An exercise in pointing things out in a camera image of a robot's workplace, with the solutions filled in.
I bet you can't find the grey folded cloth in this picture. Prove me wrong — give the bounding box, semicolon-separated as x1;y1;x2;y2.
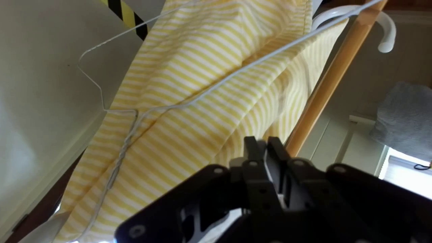
370;80;432;164

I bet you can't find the yellow black barrier frame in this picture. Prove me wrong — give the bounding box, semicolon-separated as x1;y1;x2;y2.
100;0;150;42

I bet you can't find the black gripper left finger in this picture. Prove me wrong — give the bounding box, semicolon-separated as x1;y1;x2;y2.
114;135;283;243

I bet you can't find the white wire hanger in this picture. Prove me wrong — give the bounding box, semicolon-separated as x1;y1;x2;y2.
75;0;385;240

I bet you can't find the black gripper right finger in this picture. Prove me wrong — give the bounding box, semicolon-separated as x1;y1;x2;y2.
267;135;432;243

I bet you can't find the yellow striped shirt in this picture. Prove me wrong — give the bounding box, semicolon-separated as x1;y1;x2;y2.
53;0;350;243

